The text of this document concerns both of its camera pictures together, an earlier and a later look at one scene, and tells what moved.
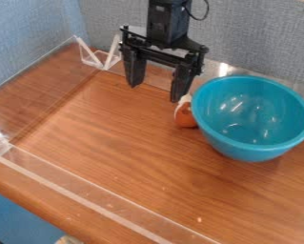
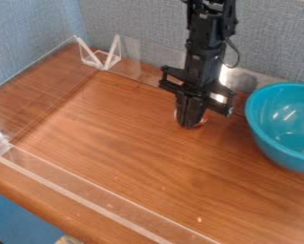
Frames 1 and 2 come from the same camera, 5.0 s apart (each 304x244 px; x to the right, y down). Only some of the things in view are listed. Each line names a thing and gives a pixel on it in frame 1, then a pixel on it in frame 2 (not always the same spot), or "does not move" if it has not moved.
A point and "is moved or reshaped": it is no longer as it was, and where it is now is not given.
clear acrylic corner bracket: [99, 58] does not move
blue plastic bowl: [251, 117] is moved or reshaped
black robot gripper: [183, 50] → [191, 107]
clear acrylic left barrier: [25, 97] does not move
